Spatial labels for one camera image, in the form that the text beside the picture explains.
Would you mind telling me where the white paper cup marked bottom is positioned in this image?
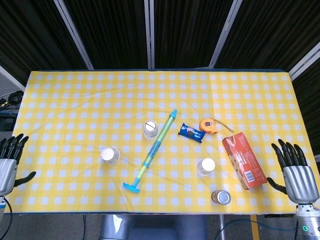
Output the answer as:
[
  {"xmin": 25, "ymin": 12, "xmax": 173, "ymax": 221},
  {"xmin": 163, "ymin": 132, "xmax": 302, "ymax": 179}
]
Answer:
[{"xmin": 143, "ymin": 119, "xmax": 160, "ymax": 140}]

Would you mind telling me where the orange red biscuit box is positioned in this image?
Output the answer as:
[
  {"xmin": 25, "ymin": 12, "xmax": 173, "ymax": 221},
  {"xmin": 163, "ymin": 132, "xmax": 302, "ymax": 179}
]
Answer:
[{"xmin": 222, "ymin": 132, "xmax": 268, "ymax": 190}]

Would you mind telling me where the yellow checkered tablecloth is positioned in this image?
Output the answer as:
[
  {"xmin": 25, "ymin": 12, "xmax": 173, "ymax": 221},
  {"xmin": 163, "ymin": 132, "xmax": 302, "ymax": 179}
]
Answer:
[{"xmin": 4, "ymin": 70, "xmax": 320, "ymax": 215}]

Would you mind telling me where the metal table leg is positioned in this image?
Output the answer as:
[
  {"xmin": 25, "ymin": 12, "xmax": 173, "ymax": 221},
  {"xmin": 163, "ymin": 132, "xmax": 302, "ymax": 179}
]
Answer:
[{"xmin": 219, "ymin": 214, "xmax": 226, "ymax": 237}]

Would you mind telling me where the white paper cup green flower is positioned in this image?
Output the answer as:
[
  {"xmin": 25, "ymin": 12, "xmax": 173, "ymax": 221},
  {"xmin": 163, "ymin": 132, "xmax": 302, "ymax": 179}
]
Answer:
[{"xmin": 196, "ymin": 157, "xmax": 216, "ymax": 177}]

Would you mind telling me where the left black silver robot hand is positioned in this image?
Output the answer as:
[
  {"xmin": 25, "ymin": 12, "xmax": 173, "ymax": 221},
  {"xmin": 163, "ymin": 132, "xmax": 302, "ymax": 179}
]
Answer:
[{"xmin": 0, "ymin": 133, "xmax": 37, "ymax": 197}]

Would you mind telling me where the blue floor cable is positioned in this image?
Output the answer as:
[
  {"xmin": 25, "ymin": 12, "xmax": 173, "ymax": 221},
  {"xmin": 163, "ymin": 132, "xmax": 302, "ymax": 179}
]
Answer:
[{"xmin": 216, "ymin": 218, "xmax": 297, "ymax": 240}]

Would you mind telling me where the printed metal can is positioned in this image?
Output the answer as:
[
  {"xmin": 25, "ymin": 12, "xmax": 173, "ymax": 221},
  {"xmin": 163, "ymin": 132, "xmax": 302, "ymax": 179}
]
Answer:
[{"xmin": 211, "ymin": 189, "xmax": 232, "ymax": 206}]

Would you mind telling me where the white paper cup blue flower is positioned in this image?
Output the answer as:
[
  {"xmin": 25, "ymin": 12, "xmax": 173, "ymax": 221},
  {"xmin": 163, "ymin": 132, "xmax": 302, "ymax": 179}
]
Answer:
[{"xmin": 100, "ymin": 146, "xmax": 121, "ymax": 166}]

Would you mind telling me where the blue cookie pack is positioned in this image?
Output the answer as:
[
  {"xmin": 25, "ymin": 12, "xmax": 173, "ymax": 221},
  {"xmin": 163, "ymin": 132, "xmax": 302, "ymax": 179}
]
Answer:
[{"xmin": 177, "ymin": 122, "xmax": 206, "ymax": 144}]

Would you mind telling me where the white partition post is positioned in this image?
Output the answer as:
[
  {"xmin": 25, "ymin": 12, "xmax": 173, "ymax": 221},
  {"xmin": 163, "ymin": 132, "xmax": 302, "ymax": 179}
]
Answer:
[
  {"xmin": 0, "ymin": 64, "xmax": 26, "ymax": 92},
  {"xmin": 144, "ymin": 0, "xmax": 155, "ymax": 70},
  {"xmin": 288, "ymin": 41, "xmax": 320, "ymax": 81},
  {"xmin": 53, "ymin": 0, "xmax": 95, "ymax": 70},
  {"xmin": 208, "ymin": 0, "xmax": 242, "ymax": 69}
]

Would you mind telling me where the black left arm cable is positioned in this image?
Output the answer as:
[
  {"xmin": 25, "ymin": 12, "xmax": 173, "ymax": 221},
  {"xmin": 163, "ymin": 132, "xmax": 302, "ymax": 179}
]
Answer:
[{"xmin": 4, "ymin": 199, "xmax": 13, "ymax": 240}]

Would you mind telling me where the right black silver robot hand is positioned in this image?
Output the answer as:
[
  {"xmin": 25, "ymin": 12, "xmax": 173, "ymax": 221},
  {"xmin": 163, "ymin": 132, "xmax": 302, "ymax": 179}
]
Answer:
[{"xmin": 266, "ymin": 138, "xmax": 320, "ymax": 204}]

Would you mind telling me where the black cable bundle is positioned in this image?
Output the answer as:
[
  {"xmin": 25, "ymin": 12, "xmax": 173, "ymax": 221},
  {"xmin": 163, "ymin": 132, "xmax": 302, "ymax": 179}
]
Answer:
[{"xmin": 0, "ymin": 91, "xmax": 25, "ymax": 111}]

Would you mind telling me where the grey robot torso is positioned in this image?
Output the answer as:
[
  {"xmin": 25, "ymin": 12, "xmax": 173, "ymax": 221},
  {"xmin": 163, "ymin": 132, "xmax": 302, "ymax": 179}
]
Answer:
[{"xmin": 99, "ymin": 214, "xmax": 208, "ymax": 240}]

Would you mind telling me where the orange tape measure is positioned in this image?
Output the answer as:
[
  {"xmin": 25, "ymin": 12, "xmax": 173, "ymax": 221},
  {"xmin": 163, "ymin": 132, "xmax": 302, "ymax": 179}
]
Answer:
[{"xmin": 198, "ymin": 117, "xmax": 235, "ymax": 136}]

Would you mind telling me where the blue green water squirter toy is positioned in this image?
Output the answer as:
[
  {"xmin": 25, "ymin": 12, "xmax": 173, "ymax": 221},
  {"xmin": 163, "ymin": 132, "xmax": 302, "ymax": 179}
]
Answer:
[{"xmin": 122, "ymin": 109, "xmax": 178, "ymax": 194}]

